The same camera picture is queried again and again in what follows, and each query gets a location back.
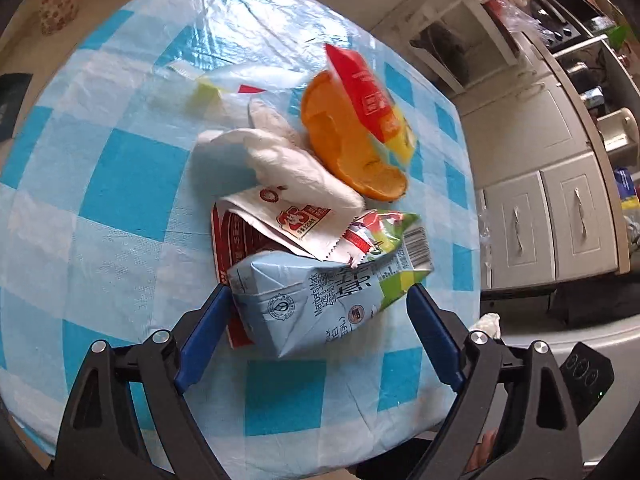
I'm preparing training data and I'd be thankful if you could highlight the small white paper wad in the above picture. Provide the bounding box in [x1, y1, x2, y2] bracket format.
[470, 312, 502, 338]

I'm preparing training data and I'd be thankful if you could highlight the black toaster oven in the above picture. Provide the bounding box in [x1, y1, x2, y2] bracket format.
[525, 0, 586, 48]

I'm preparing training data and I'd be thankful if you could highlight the clear plastic wrapper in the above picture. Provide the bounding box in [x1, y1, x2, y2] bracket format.
[167, 57, 311, 116]

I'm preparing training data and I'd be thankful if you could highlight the large clear plastic bag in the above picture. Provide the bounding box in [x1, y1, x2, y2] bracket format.
[497, 0, 543, 38]

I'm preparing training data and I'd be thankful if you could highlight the white corner shelf rack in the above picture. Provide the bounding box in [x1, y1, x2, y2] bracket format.
[380, 0, 523, 93]

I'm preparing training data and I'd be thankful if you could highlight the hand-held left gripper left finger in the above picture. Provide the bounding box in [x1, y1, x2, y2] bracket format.
[54, 284, 236, 480]

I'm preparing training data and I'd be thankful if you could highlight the floral waste basket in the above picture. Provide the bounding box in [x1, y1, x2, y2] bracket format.
[37, 0, 82, 36]

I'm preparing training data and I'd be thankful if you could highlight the cream cabinet with drawers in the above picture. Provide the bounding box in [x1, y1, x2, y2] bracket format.
[460, 35, 631, 291]

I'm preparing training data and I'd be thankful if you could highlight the white water boiler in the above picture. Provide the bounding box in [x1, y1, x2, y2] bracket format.
[597, 109, 640, 153]

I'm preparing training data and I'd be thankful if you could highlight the white tissue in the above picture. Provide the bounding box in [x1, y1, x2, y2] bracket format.
[192, 97, 366, 211]

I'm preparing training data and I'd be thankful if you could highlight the orange peel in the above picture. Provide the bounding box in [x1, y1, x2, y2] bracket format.
[300, 71, 408, 201]

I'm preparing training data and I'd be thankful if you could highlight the red yellow packet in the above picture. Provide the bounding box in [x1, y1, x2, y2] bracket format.
[324, 42, 417, 156]

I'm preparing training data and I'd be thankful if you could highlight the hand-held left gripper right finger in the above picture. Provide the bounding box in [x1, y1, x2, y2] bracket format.
[406, 282, 586, 480]

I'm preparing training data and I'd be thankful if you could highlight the light blue milk carton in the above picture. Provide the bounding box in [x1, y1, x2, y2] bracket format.
[226, 210, 433, 359]

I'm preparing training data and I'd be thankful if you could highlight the blue white checkered tablecloth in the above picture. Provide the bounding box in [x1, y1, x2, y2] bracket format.
[0, 0, 483, 466]

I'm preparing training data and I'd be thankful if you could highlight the white red printed sachet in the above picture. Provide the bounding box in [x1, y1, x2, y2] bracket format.
[216, 184, 373, 267]

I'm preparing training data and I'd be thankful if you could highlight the blue grey packet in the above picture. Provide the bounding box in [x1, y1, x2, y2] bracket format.
[612, 167, 640, 202]

